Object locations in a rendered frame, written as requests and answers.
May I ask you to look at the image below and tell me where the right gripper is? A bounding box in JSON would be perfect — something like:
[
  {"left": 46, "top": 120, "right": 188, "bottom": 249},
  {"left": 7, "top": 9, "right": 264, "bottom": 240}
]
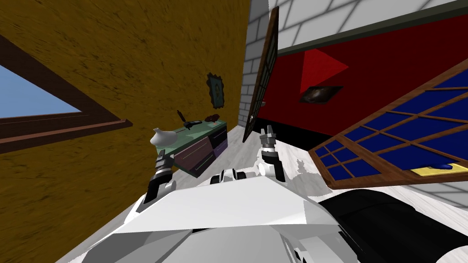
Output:
[{"left": 260, "top": 124, "right": 277, "bottom": 148}]

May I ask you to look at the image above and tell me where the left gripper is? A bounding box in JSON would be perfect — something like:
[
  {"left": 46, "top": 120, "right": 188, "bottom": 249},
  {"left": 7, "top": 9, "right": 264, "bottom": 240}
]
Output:
[{"left": 156, "top": 148, "right": 176, "bottom": 163}]

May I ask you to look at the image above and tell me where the green topped dresser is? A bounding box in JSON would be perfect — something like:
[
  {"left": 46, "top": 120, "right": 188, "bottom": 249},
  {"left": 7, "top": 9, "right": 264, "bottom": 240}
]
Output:
[{"left": 149, "top": 109, "right": 229, "bottom": 179}]

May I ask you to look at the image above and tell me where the brown glazed door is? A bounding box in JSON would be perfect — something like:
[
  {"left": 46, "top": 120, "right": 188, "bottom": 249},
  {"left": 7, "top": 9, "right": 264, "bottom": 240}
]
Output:
[{"left": 242, "top": 6, "right": 280, "bottom": 144}]

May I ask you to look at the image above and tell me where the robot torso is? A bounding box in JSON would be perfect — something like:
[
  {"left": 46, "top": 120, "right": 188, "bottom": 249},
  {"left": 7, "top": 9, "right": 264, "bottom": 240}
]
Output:
[{"left": 54, "top": 168, "right": 363, "bottom": 263}]

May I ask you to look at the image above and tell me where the brown framed window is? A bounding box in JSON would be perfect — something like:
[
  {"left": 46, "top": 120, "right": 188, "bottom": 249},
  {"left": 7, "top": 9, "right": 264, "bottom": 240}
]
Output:
[{"left": 0, "top": 34, "right": 133, "bottom": 154}]

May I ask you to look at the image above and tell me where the brown door with blue panes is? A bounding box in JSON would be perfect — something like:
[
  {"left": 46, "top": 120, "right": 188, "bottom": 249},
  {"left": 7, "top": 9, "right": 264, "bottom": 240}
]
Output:
[{"left": 308, "top": 59, "right": 468, "bottom": 190}]

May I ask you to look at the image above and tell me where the dark wall picture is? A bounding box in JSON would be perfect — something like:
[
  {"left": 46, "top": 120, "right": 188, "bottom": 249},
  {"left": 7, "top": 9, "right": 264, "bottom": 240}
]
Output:
[{"left": 298, "top": 85, "right": 344, "bottom": 105}]

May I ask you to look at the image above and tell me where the teal framed wall picture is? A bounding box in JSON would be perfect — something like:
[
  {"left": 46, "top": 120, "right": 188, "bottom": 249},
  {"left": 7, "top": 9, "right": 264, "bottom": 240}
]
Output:
[{"left": 206, "top": 73, "right": 226, "bottom": 110}]

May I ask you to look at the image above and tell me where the blue and yellow door handle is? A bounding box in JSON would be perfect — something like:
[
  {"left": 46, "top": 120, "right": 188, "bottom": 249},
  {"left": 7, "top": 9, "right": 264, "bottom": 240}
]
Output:
[{"left": 409, "top": 163, "right": 466, "bottom": 178}]

